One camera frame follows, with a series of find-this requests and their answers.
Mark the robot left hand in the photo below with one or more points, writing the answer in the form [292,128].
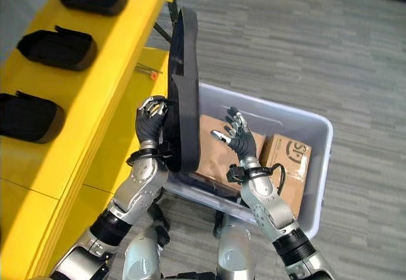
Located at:
[147,124]

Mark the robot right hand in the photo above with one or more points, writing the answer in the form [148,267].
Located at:
[241,140]

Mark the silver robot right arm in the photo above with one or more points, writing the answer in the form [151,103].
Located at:
[279,216]

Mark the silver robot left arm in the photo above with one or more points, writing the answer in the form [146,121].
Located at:
[111,216]

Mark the plain brown cardboard box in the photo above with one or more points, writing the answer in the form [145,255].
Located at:
[219,153]

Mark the printed brown cardboard box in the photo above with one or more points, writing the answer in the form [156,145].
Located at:
[290,165]

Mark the translucent grey plastic box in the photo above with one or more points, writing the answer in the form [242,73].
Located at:
[304,127]

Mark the yellow metal shelf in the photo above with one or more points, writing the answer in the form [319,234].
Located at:
[79,108]

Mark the black shelf brace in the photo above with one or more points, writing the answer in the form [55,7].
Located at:
[165,23]

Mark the orange-tipped small tool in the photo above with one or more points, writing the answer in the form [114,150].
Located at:
[149,72]

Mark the silver robot right leg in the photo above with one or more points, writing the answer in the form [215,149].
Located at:
[236,251]

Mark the silver robot leg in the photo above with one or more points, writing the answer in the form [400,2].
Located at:
[236,251]
[142,254]

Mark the silver robot left leg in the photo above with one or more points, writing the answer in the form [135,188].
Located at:
[142,254]

